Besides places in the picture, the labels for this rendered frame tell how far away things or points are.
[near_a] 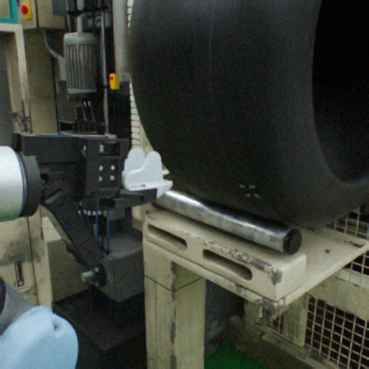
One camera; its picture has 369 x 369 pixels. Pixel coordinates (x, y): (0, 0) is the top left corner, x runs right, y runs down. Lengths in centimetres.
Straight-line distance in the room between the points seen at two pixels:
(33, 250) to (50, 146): 66
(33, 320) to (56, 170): 19
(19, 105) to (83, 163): 58
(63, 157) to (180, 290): 71
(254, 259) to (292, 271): 7
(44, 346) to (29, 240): 76
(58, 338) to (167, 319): 83
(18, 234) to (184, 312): 48
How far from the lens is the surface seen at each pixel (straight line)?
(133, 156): 52
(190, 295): 111
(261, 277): 68
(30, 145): 41
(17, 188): 40
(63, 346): 31
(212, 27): 52
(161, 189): 50
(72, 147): 43
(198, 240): 76
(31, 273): 107
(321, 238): 95
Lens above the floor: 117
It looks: 16 degrees down
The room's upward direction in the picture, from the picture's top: straight up
